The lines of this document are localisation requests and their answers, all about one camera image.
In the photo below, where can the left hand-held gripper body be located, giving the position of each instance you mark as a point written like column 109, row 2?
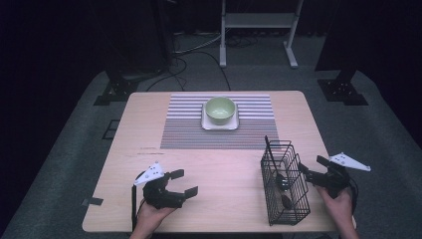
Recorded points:
column 159, row 192

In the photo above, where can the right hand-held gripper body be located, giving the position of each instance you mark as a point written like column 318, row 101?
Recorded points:
column 335, row 182

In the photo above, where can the dark metal spoon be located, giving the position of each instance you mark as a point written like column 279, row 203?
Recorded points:
column 282, row 182
column 286, row 201

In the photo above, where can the light green bowl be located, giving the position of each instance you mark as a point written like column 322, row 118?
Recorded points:
column 220, row 111

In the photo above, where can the person's left hand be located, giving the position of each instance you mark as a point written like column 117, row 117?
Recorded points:
column 151, row 215

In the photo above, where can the person's right hand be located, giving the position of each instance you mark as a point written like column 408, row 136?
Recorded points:
column 340, row 207

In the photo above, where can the striped placemat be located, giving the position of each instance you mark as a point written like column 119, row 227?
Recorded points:
column 185, row 132

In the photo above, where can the white square plate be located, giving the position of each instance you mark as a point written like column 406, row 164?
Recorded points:
column 212, row 126

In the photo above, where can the dark tape strip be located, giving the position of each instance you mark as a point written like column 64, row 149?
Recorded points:
column 93, row 201

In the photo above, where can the black stand base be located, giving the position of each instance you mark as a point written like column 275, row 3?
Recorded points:
column 116, row 91
column 343, row 91

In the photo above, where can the white metal stand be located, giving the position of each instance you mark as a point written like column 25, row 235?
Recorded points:
column 258, row 20

